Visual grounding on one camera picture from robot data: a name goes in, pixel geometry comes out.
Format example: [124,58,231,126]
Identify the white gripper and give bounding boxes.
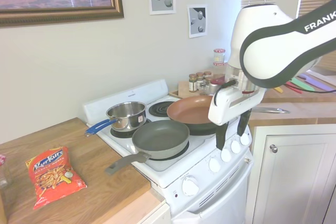
[207,86,266,151]

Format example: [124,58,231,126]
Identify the white electric stove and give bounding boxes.
[82,78,254,224]

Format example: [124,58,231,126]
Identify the copper frying pan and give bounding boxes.
[166,94,291,135]

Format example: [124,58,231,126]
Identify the reddish round lid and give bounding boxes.
[209,75,227,84]

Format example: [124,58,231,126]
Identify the wooden cutting board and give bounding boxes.
[169,79,229,99]

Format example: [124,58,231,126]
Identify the large white oven knob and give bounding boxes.
[181,175,200,197]

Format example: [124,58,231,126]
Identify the grey frying pan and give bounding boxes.
[104,119,190,175]

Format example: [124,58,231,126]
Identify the glass jar red checkered lid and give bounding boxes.
[213,48,226,67]
[0,154,13,189]

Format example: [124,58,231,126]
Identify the white oven door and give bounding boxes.
[170,159,254,224]

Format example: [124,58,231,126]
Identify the red knife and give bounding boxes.
[285,81,302,95]

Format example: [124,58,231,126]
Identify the white door cabinet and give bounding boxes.
[248,124,336,224]

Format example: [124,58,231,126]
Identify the black coil burner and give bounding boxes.
[148,100,182,117]

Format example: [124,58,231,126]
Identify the green knife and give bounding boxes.
[290,76,315,92]

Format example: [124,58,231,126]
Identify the white drawer cabinet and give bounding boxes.
[154,200,171,224]

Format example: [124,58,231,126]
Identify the red Kurkure snack bag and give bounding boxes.
[25,146,88,210]

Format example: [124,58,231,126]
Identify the steel pot blue handle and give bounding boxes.
[83,101,147,137]

